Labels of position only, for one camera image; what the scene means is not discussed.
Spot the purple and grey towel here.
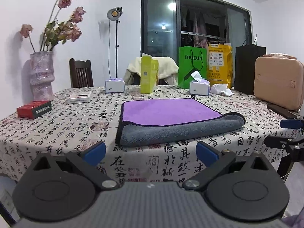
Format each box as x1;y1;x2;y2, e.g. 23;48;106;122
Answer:
115;95;246;147

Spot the dark flat object by case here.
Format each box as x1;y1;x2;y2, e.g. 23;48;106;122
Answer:
267;104;297;120

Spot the calligraphy print tablecloth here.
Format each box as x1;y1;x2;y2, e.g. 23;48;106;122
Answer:
1;85;303;183

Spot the beige hard carrying case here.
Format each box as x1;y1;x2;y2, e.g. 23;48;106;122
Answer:
253;54;303;111

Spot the white flat phone box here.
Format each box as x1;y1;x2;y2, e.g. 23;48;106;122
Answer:
66;91;92;104

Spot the crumpled white tissue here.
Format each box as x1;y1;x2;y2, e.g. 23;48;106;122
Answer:
210;84;233;97

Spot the red and green small box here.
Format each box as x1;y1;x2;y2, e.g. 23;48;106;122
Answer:
17;100;52;120

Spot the right purple tissue pack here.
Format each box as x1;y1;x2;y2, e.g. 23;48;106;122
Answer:
189;70;210;96

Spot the purple tissue pack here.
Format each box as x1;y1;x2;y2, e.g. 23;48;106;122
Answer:
189;70;210;96
105;78;125;93

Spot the black box speaker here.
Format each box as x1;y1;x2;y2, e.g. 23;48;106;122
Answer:
234;44;266;95

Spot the left purple tissue pack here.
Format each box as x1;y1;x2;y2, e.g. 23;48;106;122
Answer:
105;78;125;93

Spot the dark wooden chair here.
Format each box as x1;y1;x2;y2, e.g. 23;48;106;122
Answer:
69;58;94;88

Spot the yellow paper bag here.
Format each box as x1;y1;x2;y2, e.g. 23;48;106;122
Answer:
207;44;233;89

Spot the pink speckled ceramic vase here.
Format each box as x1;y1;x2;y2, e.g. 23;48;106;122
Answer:
29;51;55;101

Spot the cream cloth over chair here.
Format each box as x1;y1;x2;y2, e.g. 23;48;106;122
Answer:
123;57;179;86

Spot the green mucun paper bag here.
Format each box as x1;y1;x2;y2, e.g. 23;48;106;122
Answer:
178;46;207;89

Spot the lime green snack box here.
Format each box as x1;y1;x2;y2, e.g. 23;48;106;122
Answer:
140;54;159;94

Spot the dried pink roses bouquet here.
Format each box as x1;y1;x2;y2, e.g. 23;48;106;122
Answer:
20;0;87;54

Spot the studio light on stand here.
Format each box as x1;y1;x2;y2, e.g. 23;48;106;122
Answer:
107;7;123;78

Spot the dark framed window door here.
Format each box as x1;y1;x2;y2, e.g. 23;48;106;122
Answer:
141;0;252;60

